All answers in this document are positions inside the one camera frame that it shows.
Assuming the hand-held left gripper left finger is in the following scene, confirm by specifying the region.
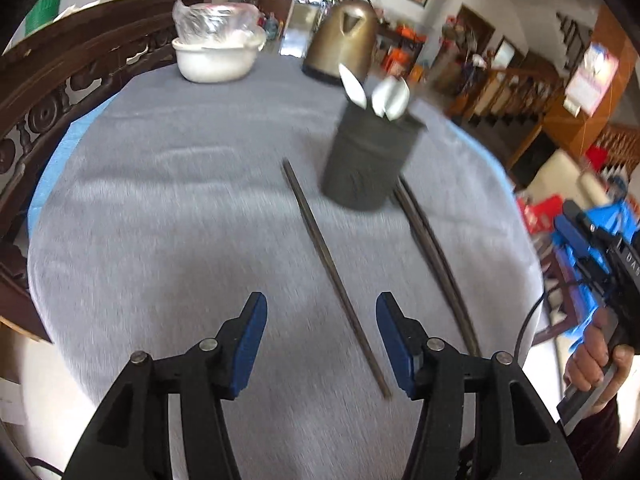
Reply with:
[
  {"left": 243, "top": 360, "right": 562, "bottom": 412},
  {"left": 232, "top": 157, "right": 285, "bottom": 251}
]
[{"left": 62, "top": 291, "right": 268, "bottom": 480}]

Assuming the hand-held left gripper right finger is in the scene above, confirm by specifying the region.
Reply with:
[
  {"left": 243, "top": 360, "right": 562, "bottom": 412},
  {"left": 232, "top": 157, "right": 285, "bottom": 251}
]
[{"left": 375, "top": 291, "right": 583, "bottom": 480}]

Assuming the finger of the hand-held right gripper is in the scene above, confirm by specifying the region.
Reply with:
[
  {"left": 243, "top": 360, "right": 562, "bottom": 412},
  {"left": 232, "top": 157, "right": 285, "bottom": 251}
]
[{"left": 552, "top": 200, "right": 601, "bottom": 268}]

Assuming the dark wooden chopstick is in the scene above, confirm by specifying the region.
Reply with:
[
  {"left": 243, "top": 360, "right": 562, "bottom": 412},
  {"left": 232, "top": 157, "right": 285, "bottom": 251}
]
[
  {"left": 281, "top": 158, "right": 392, "bottom": 401},
  {"left": 395, "top": 180, "right": 475, "bottom": 357},
  {"left": 400, "top": 176, "right": 483, "bottom": 358}
]

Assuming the dark metal utensil holder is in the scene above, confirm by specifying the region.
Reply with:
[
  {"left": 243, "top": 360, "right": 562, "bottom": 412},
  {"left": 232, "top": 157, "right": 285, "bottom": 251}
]
[{"left": 321, "top": 101, "right": 429, "bottom": 211}]

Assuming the white plastic spoon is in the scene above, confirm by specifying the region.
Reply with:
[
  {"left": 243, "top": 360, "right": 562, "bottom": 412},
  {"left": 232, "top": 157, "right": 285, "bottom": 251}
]
[
  {"left": 338, "top": 62, "right": 369, "bottom": 111},
  {"left": 371, "top": 76, "right": 412, "bottom": 122}
]

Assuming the person's right forearm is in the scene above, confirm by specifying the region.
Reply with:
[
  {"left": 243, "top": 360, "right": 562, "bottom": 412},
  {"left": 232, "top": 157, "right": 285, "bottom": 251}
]
[{"left": 562, "top": 395, "right": 623, "bottom": 480}]

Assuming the person's right hand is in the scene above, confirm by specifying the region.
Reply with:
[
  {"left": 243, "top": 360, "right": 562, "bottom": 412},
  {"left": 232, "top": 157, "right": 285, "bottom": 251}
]
[{"left": 564, "top": 307, "right": 636, "bottom": 407}]

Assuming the beige sofa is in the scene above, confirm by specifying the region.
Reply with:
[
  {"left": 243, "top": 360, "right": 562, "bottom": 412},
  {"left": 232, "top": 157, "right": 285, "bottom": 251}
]
[{"left": 522, "top": 150, "right": 621, "bottom": 211}]

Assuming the wooden stair railing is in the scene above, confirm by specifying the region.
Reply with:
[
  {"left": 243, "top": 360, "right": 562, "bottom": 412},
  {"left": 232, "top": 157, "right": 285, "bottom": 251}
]
[{"left": 445, "top": 65, "right": 640, "bottom": 176}]

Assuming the orange box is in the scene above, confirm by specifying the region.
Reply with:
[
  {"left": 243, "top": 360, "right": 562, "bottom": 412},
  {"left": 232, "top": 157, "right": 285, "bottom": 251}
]
[{"left": 385, "top": 47, "right": 413, "bottom": 76}]

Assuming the blue table cover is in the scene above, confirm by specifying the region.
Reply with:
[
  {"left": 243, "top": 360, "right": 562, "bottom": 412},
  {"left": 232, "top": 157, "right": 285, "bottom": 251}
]
[{"left": 27, "top": 100, "right": 118, "bottom": 221}]

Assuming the white plastic basin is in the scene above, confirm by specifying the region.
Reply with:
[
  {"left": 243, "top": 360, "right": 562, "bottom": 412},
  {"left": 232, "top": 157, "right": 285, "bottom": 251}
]
[{"left": 171, "top": 35, "right": 267, "bottom": 84}]

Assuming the bronze electric kettle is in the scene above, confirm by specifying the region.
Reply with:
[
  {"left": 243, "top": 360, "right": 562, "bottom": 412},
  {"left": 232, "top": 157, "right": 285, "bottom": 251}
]
[{"left": 301, "top": 0, "right": 379, "bottom": 86}]

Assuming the carved wooden sideboard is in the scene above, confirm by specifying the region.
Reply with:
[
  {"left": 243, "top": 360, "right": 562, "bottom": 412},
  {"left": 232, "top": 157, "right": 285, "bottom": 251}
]
[{"left": 0, "top": 0, "right": 211, "bottom": 346}]

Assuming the clear plastic bag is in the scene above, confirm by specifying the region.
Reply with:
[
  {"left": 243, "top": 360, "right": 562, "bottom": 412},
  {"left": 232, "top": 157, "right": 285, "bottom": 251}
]
[{"left": 172, "top": 1, "right": 262, "bottom": 46}]

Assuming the black cable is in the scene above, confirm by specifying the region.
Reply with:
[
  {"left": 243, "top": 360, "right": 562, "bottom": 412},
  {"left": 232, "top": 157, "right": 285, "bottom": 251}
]
[{"left": 515, "top": 287, "right": 553, "bottom": 358}]

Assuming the wall calendar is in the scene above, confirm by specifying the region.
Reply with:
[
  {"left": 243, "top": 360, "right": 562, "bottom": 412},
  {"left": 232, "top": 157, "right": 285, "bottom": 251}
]
[{"left": 564, "top": 41, "right": 621, "bottom": 117}]

